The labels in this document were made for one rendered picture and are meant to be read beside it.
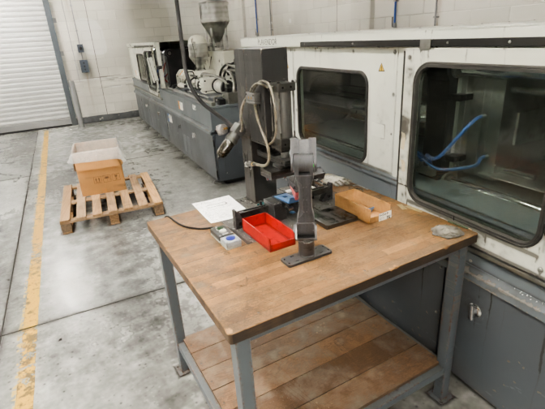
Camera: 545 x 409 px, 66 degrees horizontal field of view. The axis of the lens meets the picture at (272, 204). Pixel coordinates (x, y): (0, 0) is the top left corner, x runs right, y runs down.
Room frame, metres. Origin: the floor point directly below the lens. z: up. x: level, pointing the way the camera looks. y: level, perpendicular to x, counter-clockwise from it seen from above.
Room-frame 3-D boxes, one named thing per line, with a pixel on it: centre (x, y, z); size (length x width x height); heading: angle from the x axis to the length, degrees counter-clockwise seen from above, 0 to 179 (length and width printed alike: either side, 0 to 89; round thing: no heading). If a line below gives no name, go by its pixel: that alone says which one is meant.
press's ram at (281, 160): (1.90, -0.02, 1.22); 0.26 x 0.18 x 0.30; 28
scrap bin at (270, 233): (1.60, 0.03, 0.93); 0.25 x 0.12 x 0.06; 28
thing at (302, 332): (1.68, -0.11, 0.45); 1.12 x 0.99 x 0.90; 118
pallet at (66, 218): (4.47, 1.83, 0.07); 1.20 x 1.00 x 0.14; 22
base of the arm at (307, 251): (1.41, -0.12, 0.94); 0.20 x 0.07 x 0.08; 118
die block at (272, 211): (1.84, -0.07, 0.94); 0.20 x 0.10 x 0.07; 118
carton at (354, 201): (1.80, -0.42, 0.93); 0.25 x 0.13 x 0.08; 28
